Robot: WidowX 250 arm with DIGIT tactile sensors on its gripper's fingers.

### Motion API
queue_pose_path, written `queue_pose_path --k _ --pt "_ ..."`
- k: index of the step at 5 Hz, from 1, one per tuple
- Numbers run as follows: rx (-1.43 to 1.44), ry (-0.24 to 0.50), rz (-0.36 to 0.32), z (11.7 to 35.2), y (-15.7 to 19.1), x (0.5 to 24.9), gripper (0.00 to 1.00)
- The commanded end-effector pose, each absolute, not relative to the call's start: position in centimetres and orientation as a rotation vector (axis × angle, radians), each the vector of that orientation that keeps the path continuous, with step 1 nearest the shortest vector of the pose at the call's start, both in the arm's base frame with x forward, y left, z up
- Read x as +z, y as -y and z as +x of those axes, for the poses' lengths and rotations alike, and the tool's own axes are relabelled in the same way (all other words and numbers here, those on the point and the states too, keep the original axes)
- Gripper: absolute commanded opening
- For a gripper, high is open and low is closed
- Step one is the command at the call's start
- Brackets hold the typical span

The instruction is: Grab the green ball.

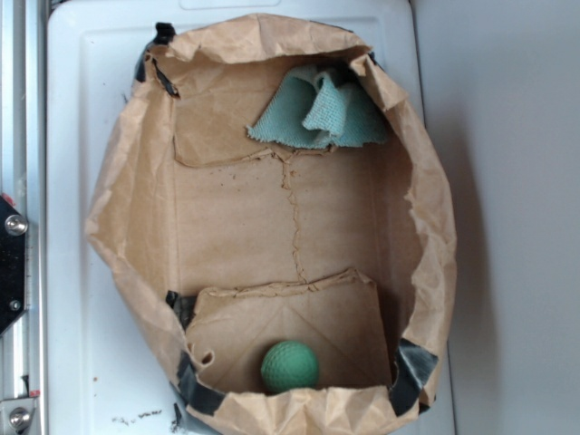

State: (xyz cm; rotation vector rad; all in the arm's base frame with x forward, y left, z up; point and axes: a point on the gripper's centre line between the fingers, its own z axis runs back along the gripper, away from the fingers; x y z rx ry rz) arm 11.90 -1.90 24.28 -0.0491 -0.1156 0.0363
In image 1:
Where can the black metal bracket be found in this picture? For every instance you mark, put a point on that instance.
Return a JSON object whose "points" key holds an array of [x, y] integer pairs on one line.
{"points": [[14, 227]]}

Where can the white plastic tray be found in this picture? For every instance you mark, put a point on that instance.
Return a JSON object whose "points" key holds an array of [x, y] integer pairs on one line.
{"points": [[103, 377]]}

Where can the aluminium frame rail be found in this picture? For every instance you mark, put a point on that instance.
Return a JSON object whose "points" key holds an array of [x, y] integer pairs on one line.
{"points": [[23, 374]]}

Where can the green dimpled ball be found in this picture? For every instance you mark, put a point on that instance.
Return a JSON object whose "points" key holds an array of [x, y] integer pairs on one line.
{"points": [[289, 365]]}

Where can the brown paper bag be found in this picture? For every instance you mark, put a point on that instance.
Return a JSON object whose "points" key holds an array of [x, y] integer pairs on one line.
{"points": [[223, 246]]}

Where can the teal green cloth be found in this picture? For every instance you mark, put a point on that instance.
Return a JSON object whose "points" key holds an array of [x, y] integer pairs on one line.
{"points": [[315, 107]]}

